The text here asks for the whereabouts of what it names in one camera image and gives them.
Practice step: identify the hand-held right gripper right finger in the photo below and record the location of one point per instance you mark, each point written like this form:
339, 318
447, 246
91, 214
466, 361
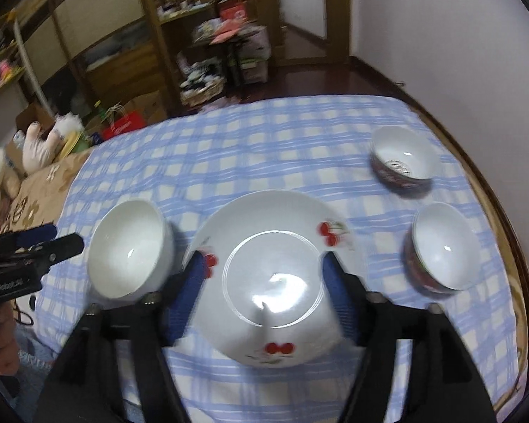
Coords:
341, 291

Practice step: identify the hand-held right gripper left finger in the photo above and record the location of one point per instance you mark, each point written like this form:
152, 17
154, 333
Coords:
189, 291

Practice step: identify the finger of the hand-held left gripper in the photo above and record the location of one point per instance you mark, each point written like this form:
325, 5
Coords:
37, 234
66, 246

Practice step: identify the plain white bowl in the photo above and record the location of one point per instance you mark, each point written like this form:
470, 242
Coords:
128, 251

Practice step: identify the large cherry print plate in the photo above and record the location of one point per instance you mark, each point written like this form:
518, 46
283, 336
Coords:
273, 211

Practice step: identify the red patterned bowl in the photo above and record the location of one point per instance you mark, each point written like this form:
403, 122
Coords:
405, 150
441, 246

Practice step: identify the person's left hand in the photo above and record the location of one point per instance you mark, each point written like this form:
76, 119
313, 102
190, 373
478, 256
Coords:
6, 343

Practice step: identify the brown printed blanket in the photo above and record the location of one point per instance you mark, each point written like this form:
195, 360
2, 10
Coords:
35, 194

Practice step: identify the person's denim leg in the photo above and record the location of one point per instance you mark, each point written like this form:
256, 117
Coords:
37, 354

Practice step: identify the pale plush toy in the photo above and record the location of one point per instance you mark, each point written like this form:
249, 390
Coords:
37, 147

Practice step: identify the yellow green plush toy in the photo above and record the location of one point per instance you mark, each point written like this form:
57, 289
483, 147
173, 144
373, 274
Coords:
72, 145

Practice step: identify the white furry plush toy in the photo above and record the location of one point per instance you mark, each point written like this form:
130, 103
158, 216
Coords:
68, 123

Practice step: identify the red paper bag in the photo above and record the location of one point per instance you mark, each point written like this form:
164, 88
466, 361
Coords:
123, 125

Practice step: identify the green bottle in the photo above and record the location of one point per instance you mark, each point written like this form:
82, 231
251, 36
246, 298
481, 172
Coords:
101, 114

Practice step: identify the blue plaid cloth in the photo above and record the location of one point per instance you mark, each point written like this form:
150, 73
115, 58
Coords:
269, 150

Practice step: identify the large cardboard box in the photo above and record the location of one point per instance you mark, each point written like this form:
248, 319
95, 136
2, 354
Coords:
147, 108

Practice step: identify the wicker basket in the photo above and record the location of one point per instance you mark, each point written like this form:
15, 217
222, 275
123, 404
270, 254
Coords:
202, 92

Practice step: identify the wooden wardrobe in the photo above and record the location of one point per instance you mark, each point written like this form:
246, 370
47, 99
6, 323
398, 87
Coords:
92, 31

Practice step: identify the wooden shelf cabinet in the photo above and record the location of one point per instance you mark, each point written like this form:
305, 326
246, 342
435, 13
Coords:
158, 31

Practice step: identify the dark side table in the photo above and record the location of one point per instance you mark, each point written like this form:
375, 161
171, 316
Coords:
233, 53

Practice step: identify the clear plastic storage box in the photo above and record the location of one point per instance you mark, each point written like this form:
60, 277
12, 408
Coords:
255, 57

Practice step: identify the pile of pink packets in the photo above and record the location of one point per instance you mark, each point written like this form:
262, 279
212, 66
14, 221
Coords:
227, 31

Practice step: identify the red box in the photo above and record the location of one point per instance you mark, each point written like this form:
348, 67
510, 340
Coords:
232, 11

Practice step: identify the wooden door frame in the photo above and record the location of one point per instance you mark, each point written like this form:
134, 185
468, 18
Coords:
339, 9

